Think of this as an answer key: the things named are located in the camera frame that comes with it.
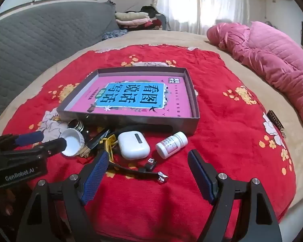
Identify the pink blue book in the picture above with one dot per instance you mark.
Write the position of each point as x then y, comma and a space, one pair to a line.
141, 98

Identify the grey quilted sofa cover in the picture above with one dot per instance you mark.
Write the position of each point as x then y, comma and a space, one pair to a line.
40, 42

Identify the stack of folded clothes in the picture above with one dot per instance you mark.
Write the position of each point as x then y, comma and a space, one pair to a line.
133, 17

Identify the blue patterned cloth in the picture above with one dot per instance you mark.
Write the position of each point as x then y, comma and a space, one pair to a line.
113, 34

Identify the white curtain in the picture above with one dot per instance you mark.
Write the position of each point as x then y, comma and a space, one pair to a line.
204, 5

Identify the grey cardboard box tray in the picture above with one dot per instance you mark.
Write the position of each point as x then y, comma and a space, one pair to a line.
181, 126

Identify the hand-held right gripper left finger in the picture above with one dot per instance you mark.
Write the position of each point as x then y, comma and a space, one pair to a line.
96, 176

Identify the pink quilt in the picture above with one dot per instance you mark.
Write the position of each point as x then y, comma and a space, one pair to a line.
267, 55

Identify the red floral blanket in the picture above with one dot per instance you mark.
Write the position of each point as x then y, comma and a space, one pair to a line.
229, 156

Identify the white earbuds case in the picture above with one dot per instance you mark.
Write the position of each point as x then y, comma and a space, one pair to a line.
132, 146

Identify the white bottle cap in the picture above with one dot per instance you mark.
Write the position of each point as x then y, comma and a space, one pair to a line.
73, 143

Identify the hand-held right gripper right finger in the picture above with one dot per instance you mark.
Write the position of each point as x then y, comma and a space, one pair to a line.
202, 176

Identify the yellow black wrist watch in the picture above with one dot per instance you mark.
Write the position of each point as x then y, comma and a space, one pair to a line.
111, 141

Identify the white pill bottle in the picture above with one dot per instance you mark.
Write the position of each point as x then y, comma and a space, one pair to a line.
170, 145

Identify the red black lighter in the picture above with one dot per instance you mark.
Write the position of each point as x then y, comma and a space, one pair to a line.
150, 162

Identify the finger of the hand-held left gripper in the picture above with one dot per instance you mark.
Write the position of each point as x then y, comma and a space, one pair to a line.
30, 138
53, 146

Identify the beige bed sheet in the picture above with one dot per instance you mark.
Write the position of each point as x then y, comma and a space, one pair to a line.
166, 36

